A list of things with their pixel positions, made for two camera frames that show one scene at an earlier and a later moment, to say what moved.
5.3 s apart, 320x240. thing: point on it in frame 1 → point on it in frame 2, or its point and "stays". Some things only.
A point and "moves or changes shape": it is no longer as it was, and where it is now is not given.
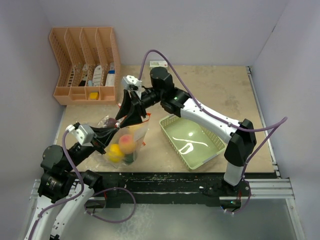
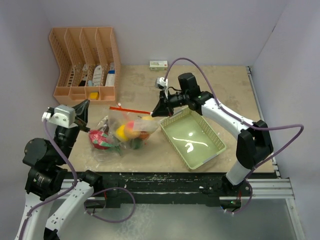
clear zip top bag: [122, 150] moves or changes shape
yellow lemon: [115, 155] → [120, 133]
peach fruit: [127, 143] → [129, 131]
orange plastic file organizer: [89, 63] stays
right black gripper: [129, 109] → [161, 109]
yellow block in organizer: [94, 95] stays
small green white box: [158, 63] stays
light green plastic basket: [194, 145] stays
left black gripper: [106, 134] → [81, 110]
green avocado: [129, 158] → [136, 143]
